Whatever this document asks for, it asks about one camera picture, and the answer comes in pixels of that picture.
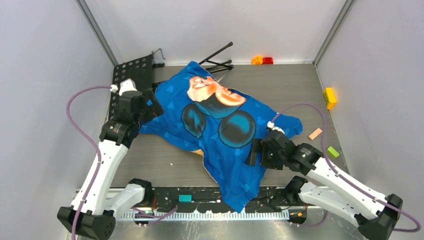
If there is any blue cartoon pillowcase orange lining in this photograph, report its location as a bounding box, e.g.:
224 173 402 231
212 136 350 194
140 61 303 212

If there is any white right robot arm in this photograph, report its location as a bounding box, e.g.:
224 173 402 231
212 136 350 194
245 127 403 240

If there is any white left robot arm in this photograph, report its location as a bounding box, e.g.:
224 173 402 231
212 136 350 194
57 78 164 240

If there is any black perforated metal plate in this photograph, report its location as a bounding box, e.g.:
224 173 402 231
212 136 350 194
108 48 167 120

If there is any pink wooden block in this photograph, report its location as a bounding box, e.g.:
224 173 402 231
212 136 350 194
308 128 323 141

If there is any green toy block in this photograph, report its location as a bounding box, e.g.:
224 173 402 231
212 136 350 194
326 146 340 159

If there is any yellow toy block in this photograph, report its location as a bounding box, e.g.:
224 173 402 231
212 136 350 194
323 87 337 110

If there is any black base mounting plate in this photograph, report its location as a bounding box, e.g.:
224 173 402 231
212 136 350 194
135 186 307 214

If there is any black folded tripod stand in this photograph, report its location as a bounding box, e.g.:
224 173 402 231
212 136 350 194
198 41 234 74

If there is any red toy block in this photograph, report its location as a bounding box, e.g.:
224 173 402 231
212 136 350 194
262 57 274 65

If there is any orange toy block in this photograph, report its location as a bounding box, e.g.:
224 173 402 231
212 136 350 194
251 55 264 65

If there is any teal rectangular block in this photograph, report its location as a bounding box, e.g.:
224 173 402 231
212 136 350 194
178 194 192 203

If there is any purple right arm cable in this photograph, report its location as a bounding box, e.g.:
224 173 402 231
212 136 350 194
266 102 422 233

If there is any aluminium slotted rail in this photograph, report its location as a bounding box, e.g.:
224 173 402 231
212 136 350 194
117 209 290 222

